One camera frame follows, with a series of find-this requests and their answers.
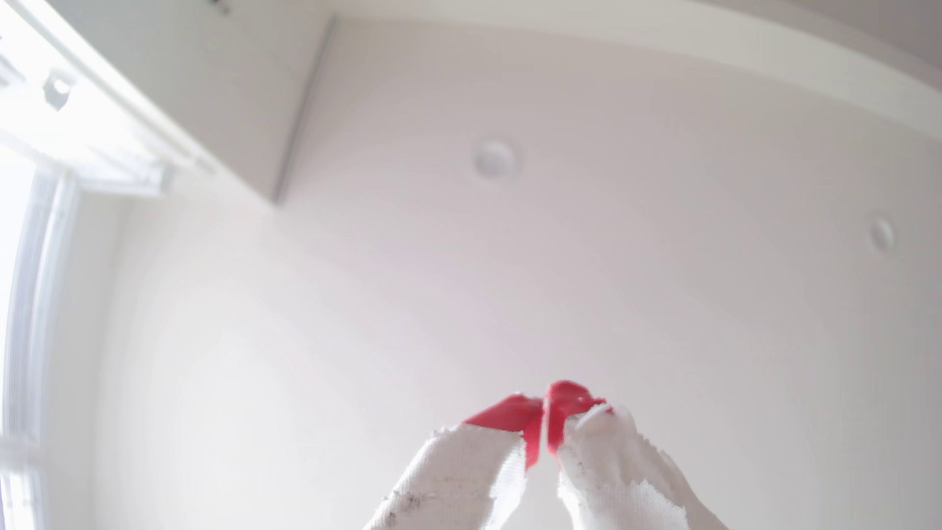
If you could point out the white window frame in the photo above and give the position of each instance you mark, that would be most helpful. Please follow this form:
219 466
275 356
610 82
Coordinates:
33 309

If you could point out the white window blind headrail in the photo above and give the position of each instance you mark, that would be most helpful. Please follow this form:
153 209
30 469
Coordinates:
88 125

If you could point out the round white ceiling light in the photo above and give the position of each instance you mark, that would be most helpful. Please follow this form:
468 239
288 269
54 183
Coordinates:
881 234
494 159

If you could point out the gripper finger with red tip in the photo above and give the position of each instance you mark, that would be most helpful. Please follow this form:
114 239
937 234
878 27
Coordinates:
456 478
618 478

